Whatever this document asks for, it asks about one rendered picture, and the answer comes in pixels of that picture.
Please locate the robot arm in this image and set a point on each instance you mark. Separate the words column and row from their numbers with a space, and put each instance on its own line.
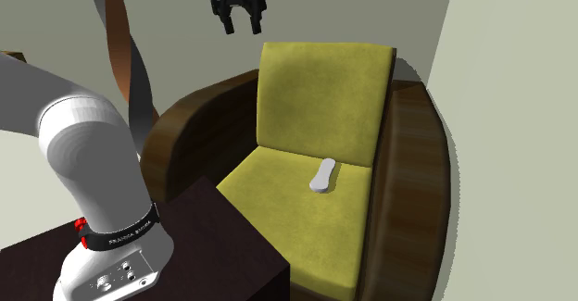
column 86, row 155

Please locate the brown and grey curved floor lamp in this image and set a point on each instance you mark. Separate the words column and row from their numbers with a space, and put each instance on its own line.
column 122, row 56

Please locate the yellow cushioned wooden armchair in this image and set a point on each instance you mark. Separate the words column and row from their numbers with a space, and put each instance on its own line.
column 316, row 110

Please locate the white remote control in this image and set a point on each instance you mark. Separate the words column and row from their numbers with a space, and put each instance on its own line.
column 323, row 176

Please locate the dark robot stand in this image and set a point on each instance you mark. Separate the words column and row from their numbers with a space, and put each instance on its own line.
column 216, row 250

